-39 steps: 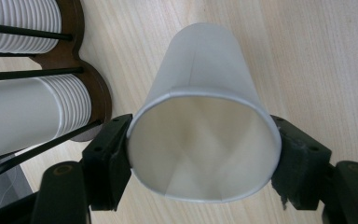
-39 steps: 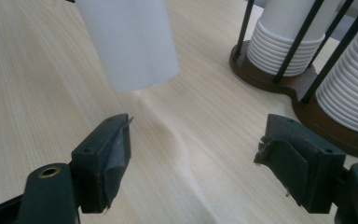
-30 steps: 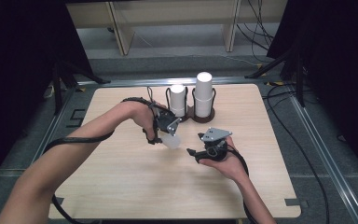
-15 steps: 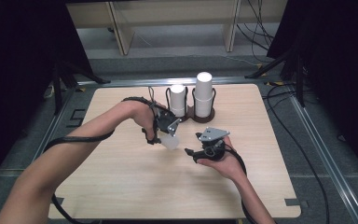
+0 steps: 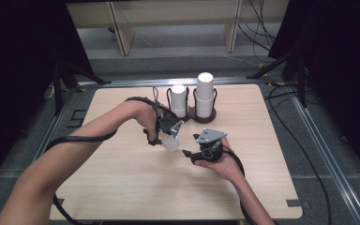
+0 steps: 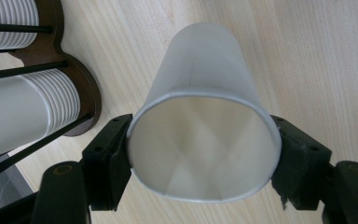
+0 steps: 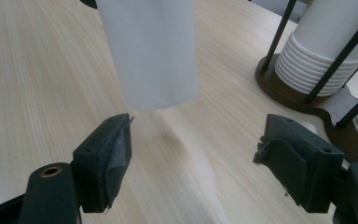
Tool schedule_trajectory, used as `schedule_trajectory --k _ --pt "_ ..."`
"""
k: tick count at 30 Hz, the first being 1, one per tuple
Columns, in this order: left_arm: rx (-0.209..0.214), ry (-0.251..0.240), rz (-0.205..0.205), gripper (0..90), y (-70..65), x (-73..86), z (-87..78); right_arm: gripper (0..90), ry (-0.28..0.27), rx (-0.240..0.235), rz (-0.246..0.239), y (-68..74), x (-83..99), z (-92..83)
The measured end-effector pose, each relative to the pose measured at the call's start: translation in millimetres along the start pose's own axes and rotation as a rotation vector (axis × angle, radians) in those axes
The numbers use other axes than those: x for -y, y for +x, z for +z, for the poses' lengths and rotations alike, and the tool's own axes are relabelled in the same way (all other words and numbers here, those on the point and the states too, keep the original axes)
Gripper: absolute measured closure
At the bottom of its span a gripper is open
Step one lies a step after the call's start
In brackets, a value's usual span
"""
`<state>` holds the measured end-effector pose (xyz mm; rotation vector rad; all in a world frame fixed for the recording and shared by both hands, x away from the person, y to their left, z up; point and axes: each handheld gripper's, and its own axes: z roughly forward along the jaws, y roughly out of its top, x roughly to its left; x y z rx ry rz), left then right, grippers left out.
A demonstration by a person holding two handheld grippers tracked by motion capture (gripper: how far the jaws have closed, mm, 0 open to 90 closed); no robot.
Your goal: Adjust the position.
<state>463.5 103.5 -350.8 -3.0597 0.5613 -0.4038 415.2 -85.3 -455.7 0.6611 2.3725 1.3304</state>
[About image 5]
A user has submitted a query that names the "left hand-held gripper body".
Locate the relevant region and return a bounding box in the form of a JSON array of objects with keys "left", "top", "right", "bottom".
[{"left": 156, "top": 107, "right": 185, "bottom": 140}]

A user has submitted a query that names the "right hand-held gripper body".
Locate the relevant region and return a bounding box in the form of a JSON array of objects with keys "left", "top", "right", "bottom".
[{"left": 189, "top": 127, "right": 229, "bottom": 165}]

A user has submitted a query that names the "dark brown double cup holder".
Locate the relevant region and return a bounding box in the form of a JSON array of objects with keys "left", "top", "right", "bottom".
[{"left": 166, "top": 86, "right": 218, "bottom": 125}]

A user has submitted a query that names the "single translucent white cup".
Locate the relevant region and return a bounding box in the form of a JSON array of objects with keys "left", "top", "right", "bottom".
[{"left": 161, "top": 135, "right": 182, "bottom": 154}]

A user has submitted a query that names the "short white cup stack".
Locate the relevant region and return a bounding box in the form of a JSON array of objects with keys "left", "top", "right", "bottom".
[{"left": 170, "top": 84, "right": 188, "bottom": 119}]

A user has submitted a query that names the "person's left hand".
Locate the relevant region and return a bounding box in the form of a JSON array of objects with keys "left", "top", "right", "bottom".
[{"left": 133, "top": 101, "right": 160, "bottom": 143}]

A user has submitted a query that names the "person's right hand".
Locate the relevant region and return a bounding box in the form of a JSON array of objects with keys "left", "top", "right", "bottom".
[{"left": 194, "top": 138, "right": 246, "bottom": 184}]

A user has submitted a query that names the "tall white cup stack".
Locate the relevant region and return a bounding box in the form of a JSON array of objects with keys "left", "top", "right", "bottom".
[{"left": 195, "top": 71, "right": 216, "bottom": 119}]

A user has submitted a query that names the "black stand with splayed legs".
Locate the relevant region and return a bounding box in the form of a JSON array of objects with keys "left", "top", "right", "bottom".
[
  {"left": 51, "top": 60, "right": 113, "bottom": 117},
  {"left": 246, "top": 46, "right": 308, "bottom": 109}
]

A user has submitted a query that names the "beige wooden cabinet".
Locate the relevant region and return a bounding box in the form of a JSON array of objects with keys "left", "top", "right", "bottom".
[{"left": 67, "top": 0, "right": 291, "bottom": 57}]

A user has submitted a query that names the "black curtain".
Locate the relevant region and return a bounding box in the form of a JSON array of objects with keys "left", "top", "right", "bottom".
[
  {"left": 0, "top": 0, "right": 96, "bottom": 195},
  {"left": 267, "top": 0, "right": 360, "bottom": 186}
]

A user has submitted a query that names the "right hand-held gripper black cable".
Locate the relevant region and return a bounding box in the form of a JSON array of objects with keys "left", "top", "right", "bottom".
[{"left": 220, "top": 144, "right": 258, "bottom": 225}]

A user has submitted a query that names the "metal floor rail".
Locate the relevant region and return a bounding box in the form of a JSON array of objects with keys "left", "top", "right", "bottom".
[
  {"left": 0, "top": 89, "right": 77, "bottom": 225},
  {"left": 288, "top": 93, "right": 360, "bottom": 225},
  {"left": 77, "top": 76, "right": 274, "bottom": 89}
]

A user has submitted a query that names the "thin white floor cable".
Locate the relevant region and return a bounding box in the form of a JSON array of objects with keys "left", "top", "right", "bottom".
[{"left": 220, "top": 54, "right": 264, "bottom": 68}]

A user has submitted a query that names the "long black floor cable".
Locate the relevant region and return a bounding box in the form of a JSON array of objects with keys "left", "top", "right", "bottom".
[{"left": 262, "top": 83, "right": 333, "bottom": 225}]

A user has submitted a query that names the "bundle of black floor cables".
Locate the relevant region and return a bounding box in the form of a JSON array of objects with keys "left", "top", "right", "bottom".
[{"left": 236, "top": 0, "right": 278, "bottom": 53}]

